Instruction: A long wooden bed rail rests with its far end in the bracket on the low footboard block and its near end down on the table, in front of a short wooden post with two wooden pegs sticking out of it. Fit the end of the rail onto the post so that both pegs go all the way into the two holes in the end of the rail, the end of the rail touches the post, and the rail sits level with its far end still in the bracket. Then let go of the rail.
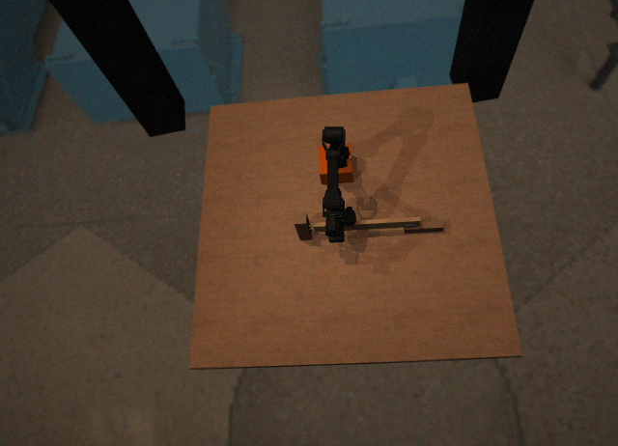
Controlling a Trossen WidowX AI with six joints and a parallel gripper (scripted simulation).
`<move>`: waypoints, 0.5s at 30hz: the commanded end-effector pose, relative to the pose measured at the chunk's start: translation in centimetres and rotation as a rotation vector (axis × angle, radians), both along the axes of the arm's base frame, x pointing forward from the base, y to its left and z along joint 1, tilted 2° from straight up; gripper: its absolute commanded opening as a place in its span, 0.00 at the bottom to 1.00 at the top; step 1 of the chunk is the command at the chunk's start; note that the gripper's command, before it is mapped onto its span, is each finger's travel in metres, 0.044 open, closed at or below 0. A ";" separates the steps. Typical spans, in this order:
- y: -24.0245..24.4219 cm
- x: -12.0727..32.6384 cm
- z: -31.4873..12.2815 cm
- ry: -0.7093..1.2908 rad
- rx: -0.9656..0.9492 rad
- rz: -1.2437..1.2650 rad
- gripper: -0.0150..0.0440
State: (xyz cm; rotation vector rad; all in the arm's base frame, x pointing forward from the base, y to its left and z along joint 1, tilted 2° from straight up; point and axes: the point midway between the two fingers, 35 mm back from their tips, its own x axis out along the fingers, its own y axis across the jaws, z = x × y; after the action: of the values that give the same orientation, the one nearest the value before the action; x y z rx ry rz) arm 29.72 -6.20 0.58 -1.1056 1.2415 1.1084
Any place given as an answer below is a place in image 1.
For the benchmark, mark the long dark brown wooden plank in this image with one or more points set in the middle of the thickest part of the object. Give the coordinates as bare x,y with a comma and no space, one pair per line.
375,224

